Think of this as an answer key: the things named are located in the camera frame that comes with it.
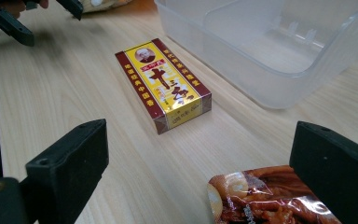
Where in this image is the pale snack packet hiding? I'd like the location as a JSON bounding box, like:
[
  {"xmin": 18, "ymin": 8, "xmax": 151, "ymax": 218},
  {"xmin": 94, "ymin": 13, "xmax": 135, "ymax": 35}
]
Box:
[{"xmin": 82, "ymin": 0, "xmax": 133, "ymax": 14}]

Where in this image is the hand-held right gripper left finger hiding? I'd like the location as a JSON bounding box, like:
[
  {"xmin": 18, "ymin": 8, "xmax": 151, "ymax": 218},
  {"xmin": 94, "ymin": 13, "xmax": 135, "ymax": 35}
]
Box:
[{"xmin": 20, "ymin": 119, "xmax": 110, "ymax": 224}]

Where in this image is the yellow and maroon spice box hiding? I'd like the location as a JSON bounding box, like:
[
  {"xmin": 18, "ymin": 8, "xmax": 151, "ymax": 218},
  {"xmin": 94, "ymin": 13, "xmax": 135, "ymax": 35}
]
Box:
[{"xmin": 115, "ymin": 37, "xmax": 213, "ymax": 135}]

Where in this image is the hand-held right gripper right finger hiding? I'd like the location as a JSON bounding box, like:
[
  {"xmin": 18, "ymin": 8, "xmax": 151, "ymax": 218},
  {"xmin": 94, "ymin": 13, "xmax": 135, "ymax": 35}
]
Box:
[{"xmin": 289, "ymin": 120, "xmax": 358, "ymax": 224}]

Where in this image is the clear plastic container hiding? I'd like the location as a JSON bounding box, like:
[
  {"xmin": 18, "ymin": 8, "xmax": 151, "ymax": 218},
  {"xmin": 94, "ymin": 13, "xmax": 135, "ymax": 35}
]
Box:
[{"xmin": 153, "ymin": 0, "xmax": 358, "ymax": 110}]

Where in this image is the green and brown seasoning packet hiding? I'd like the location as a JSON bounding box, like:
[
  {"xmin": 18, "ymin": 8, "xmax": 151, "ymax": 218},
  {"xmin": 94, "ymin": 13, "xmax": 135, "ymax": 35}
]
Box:
[{"xmin": 207, "ymin": 141, "xmax": 358, "ymax": 224}]

